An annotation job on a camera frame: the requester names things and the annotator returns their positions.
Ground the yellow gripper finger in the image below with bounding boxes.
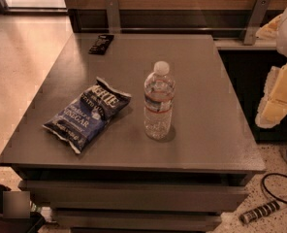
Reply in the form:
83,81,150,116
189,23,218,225
255,63,287,128

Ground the clear plastic water bottle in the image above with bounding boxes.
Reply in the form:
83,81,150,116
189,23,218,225
143,61,175,140

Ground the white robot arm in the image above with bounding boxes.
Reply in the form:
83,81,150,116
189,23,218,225
255,8,287,128

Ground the black rxbar chocolate bar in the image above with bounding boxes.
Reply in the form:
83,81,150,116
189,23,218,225
88,34,114,55

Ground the blue chip bag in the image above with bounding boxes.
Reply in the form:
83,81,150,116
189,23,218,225
43,78,132,154

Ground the black white power strip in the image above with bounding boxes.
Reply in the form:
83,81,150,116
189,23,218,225
239,200,280,224

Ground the grey drawer cabinet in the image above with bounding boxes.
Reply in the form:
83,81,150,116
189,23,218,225
0,34,265,233

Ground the dark object bottom left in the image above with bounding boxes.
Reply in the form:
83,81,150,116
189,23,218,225
0,184,45,233

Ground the black floor cable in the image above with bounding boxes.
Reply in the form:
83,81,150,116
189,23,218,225
260,141,287,207

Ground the right metal bracket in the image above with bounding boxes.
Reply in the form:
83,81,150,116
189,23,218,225
242,0,271,46

